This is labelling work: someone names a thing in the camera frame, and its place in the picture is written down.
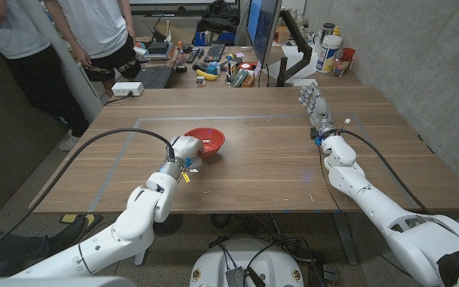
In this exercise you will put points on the person in black trousers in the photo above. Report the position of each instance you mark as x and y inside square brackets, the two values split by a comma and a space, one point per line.
[10, 36]

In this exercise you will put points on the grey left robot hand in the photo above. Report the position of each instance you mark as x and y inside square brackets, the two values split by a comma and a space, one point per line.
[185, 153]

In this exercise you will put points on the white robot torso base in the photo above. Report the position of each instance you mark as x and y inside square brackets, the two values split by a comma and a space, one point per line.
[269, 267]

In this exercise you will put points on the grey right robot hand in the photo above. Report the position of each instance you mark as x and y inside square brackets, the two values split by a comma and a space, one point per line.
[320, 111]

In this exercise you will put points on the black backpack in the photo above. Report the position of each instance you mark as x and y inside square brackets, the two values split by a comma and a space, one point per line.
[218, 18]

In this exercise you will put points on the black laptop keyboard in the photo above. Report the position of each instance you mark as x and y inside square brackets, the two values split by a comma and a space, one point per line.
[155, 76]

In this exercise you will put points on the black desktop keyboard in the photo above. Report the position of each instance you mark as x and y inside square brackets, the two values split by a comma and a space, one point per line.
[214, 52]

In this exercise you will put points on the black computer mouse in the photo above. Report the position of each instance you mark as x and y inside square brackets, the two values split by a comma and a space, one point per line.
[181, 68]

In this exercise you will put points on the dark lidded bottle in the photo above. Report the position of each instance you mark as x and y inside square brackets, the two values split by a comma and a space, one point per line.
[327, 30]

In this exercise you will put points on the yellow banana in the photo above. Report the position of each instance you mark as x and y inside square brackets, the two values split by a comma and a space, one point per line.
[205, 75]

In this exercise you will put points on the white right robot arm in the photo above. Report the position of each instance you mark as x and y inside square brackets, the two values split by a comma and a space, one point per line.
[377, 199]

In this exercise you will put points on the blue bag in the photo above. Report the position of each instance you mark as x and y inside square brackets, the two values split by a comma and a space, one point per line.
[213, 38]

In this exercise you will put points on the clear glass jar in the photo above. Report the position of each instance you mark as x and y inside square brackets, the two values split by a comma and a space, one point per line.
[339, 67]

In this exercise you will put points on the orange block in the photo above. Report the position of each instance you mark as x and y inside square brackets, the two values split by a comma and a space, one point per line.
[248, 81]

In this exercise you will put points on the red bowl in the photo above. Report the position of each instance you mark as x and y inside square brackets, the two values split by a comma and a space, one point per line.
[213, 141]

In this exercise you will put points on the person in camouflage shorts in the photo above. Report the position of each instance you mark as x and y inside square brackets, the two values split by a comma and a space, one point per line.
[98, 28]

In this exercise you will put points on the yellow flat floor item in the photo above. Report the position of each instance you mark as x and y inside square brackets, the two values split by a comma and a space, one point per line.
[70, 217]

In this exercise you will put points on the white power strip box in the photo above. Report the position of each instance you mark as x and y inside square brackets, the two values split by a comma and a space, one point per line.
[128, 88]

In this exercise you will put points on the large white labelled canister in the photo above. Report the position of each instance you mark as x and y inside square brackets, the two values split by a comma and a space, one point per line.
[328, 53]

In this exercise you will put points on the black round floor fan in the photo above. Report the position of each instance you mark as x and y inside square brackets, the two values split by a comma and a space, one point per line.
[171, 225]

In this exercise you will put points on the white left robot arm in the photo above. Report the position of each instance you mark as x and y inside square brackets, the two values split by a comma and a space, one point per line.
[134, 223]

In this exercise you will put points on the seated person dark trousers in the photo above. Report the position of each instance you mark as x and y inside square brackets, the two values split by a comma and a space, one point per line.
[68, 235]

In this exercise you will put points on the white slanted pole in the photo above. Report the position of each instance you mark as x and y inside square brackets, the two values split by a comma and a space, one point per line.
[68, 68]

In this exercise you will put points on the computer monitor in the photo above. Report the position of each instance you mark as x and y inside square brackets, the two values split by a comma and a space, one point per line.
[262, 28]

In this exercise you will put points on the grey metal table leg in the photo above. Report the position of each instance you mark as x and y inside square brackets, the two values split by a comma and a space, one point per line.
[141, 257]
[346, 239]

